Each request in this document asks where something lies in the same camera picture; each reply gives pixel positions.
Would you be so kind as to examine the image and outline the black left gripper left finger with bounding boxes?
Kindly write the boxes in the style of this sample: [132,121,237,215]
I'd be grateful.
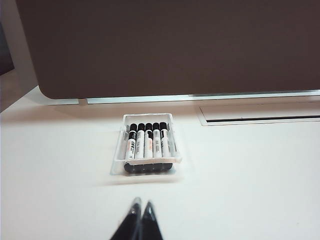
[109,196,143,240]

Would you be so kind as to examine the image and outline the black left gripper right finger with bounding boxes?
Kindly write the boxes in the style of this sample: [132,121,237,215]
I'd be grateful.
[138,199,165,240]

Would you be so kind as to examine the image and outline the clear plastic packaging box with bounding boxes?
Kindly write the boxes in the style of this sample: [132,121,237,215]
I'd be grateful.
[109,112,185,178]

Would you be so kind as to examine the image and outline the brown desk partition panel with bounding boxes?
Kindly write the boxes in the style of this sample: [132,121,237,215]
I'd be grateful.
[14,0,320,101]

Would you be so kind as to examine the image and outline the white desk cable flap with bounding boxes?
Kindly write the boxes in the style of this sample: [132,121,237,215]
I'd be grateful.
[199,100,320,127]

